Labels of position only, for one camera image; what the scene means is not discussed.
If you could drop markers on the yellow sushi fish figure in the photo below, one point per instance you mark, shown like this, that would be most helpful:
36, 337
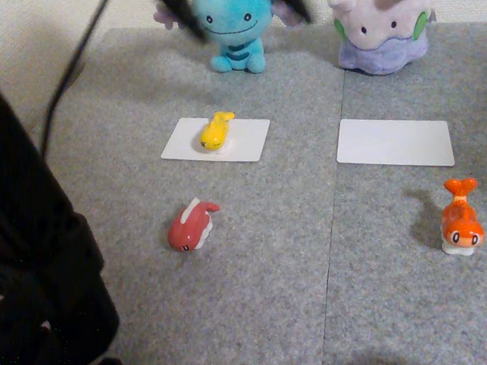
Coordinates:
214, 133

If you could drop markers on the blue Wooper plush toy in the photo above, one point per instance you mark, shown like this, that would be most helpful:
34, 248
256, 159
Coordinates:
235, 31

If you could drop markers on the lilac Goomy plush toy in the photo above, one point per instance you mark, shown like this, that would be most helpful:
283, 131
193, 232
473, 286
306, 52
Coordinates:
383, 40

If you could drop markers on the red sushi fish figure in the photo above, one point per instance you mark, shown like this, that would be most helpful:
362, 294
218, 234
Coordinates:
188, 228

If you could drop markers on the orange sushi fish figure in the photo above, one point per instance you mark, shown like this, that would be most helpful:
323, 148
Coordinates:
460, 220

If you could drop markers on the white rectangular card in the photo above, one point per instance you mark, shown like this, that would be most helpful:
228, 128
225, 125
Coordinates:
394, 142
249, 141

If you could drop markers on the grey carpet tile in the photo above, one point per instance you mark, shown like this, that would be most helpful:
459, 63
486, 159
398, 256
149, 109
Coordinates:
396, 297
193, 308

